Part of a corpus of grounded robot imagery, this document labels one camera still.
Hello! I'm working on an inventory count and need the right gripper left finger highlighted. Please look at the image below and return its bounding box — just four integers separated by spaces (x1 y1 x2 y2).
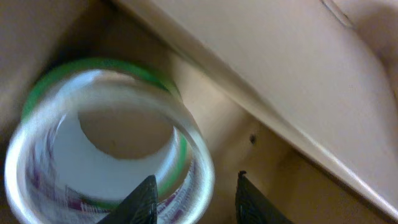
98 175 158 224

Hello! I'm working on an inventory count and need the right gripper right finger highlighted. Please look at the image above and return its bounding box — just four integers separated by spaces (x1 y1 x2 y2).
235 170 293 224

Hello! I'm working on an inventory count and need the white masking tape roll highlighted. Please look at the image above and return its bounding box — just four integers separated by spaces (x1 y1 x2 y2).
4 68 216 224

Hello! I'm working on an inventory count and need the green tape roll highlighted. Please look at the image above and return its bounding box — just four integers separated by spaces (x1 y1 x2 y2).
18 58 194 210

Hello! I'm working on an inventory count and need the open cardboard box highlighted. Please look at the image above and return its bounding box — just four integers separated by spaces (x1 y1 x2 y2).
1 1 397 223

